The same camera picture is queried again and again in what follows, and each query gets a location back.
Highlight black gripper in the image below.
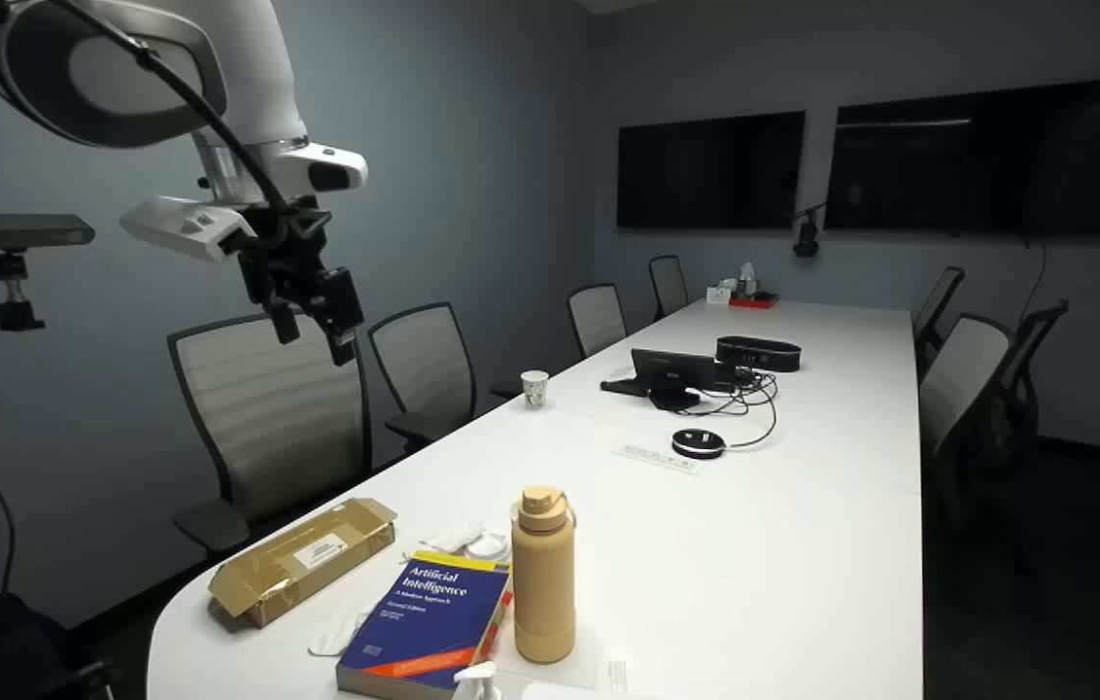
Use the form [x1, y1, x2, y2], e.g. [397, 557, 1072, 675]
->
[233, 194, 368, 370]

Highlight clear hand sanitizer bottle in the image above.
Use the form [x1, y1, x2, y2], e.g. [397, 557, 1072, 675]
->
[449, 657, 500, 700]

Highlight clear plastic container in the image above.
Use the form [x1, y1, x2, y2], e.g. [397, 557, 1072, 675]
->
[492, 654, 638, 700]

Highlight grey mesh office chair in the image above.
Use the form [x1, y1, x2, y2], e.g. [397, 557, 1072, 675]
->
[565, 281, 633, 362]
[916, 311, 1013, 530]
[364, 299, 487, 454]
[644, 247, 694, 323]
[909, 260, 971, 381]
[164, 308, 375, 559]
[980, 295, 1072, 522]

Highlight white paper cup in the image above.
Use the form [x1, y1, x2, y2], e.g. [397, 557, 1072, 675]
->
[517, 365, 550, 412]

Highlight open cardboard box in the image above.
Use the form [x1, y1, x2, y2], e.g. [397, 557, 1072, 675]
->
[207, 495, 399, 635]

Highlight small white packet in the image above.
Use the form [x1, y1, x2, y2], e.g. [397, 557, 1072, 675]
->
[458, 530, 511, 565]

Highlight white paper scrap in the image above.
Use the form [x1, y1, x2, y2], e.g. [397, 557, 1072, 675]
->
[303, 618, 352, 662]

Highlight blue textbook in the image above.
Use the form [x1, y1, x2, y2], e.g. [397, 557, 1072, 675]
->
[334, 549, 517, 700]

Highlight tan insulated bottle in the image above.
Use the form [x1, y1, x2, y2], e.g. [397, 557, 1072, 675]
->
[509, 483, 584, 668]

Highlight black touch console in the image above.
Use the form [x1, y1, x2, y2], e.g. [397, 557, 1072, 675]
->
[597, 346, 758, 399]

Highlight round black speakerphone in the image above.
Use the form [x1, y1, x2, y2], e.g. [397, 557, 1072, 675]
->
[667, 425, 729, 462]

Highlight black equipment base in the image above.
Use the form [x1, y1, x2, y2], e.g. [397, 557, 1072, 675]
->
[0, 589, 118, 700]

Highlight black video bar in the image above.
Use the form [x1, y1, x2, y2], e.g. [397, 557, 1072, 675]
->
[710, 333, 804, 378]

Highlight black webcam on stand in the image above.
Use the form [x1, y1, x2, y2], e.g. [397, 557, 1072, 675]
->
[790, 199, 833, 264]

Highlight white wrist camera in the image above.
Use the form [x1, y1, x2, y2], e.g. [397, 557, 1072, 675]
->
[118, 189, 259, 269]

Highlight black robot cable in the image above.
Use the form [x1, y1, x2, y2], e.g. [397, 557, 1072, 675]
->
[0, 0, 298, 218]

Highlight black stereo camera bar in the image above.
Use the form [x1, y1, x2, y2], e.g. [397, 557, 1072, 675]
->
[0, 209, 101, 256]

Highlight smaller wall television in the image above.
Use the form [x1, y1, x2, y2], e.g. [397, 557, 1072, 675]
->
[613, 108, 808, 235]

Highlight black table cables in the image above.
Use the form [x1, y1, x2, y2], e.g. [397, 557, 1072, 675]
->
[649, 370, 790, 454]

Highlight larger wall television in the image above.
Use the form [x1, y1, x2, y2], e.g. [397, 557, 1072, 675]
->
[825, 73, 1100, 242]

